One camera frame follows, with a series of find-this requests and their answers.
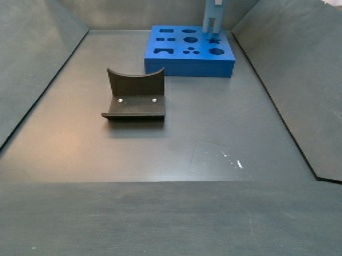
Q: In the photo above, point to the black curved plastic holder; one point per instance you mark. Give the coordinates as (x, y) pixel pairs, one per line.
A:
(138, 96)

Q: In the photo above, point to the blue shape sorting block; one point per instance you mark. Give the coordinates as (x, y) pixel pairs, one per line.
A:
(186, 52)

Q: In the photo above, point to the light blue square-circle peg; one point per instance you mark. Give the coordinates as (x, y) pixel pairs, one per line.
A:
(214, 13)

